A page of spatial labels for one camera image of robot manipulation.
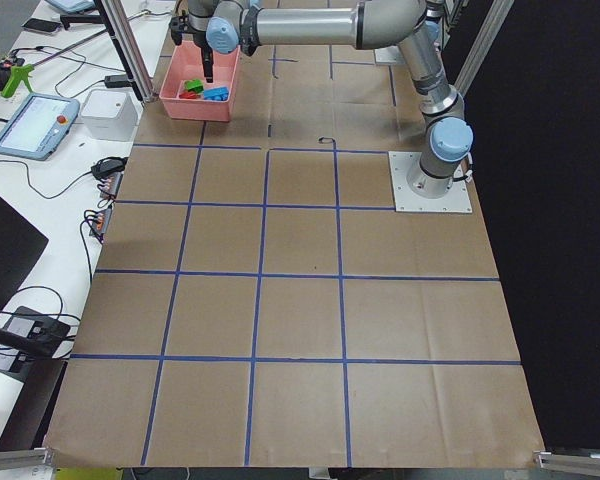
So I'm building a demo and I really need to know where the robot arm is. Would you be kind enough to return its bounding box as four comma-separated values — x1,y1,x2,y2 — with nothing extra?
170,1,464,136
374,0,446,66

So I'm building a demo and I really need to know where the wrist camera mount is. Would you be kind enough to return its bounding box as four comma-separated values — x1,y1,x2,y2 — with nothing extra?
169,13,189,46

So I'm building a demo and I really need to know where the reach grabber tool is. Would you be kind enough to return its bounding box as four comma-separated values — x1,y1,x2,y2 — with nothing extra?
0,29,107,98

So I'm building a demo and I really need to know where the aluminium frame post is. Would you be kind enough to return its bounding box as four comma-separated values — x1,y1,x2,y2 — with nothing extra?
94,0,156,104

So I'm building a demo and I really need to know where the black power adapter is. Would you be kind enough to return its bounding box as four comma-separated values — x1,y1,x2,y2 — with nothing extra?
103,74,131,89

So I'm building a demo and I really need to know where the blue toy block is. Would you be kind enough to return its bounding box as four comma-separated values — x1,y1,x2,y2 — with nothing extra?
202,86,230,102

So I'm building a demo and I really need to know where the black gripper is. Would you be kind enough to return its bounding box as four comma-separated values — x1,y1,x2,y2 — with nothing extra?
189,22,214,83

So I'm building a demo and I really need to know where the teach pendant tablet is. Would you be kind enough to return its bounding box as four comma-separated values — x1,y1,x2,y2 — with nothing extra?
0,93,81,161

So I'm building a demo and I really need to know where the white square device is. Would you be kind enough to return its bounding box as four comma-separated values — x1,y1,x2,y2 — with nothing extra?
81,89,138,142

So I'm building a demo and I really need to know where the green toy block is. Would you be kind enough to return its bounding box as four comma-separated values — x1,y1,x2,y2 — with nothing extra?
184,78,204,94

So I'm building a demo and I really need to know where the pink plastic box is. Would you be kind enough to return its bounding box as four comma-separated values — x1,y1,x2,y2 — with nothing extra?
159,41,239,122

